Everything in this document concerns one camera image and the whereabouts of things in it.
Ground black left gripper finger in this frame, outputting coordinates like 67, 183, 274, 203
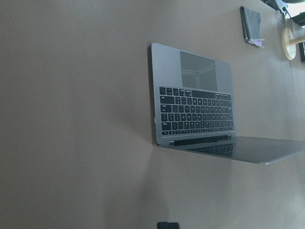
157, 222, 179, 229

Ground grey laptop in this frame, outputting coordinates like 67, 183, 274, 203
150, 43, 305, 164

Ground wooden stand with round base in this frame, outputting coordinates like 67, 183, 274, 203
281, 27, 305, 61

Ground folded grey cloth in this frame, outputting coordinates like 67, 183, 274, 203
240, 6, 264, 47

